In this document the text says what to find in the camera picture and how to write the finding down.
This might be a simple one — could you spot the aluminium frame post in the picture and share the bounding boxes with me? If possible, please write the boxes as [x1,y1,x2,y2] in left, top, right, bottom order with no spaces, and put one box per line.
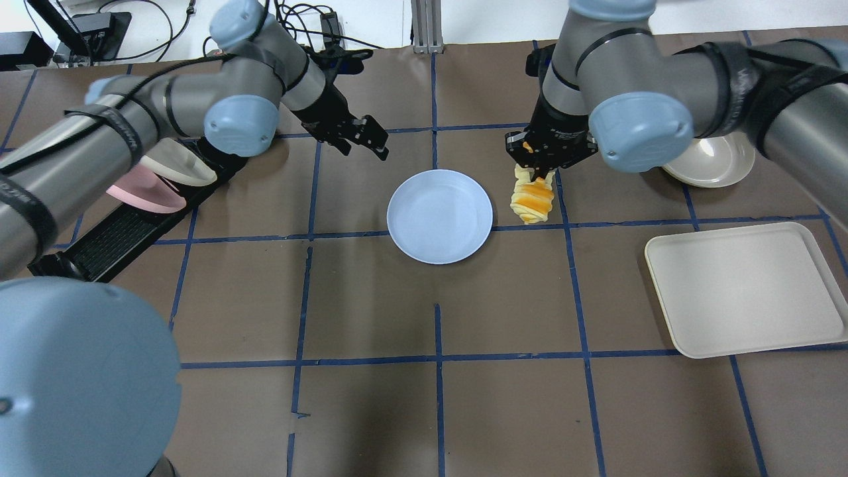
[411,0,445,54]

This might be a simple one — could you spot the white rectangular tray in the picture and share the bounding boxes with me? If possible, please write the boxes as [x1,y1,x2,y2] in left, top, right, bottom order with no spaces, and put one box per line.
[644,221,846,359]

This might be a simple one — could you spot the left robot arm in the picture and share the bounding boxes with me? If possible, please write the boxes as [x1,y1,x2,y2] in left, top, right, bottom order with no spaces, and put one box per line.
[2,1,388,476]

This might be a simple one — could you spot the striped bread roll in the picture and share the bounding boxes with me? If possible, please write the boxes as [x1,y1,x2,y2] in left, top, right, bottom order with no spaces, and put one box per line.
[511,165,555,225]

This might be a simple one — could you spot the pink plate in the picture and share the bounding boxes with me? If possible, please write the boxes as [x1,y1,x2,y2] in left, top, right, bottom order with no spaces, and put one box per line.
[107,165,187,214]

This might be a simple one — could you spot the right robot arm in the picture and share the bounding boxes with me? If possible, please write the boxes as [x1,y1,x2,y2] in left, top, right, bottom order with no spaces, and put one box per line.
[505,1,847,227]

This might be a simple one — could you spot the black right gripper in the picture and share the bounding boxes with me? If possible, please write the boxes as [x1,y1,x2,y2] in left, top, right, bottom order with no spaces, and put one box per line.
[505,99,598,189]

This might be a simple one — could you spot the cream plate in rack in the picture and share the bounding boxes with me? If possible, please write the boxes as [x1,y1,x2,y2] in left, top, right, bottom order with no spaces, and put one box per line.
[138,138,217,187]

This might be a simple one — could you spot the cream plate with lemon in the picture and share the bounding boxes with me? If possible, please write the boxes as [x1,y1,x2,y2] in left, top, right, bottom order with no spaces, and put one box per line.
[661,132,755,188]

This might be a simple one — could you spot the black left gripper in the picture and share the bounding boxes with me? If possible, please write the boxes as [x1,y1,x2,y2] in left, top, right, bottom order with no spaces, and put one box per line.
[293,85,390,161]

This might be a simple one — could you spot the black plate rack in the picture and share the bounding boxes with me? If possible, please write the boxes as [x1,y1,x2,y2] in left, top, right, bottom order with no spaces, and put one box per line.
[28,139,248,283]

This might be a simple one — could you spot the blue plate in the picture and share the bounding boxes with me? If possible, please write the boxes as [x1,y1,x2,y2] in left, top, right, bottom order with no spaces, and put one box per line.
[386,169,494,265]

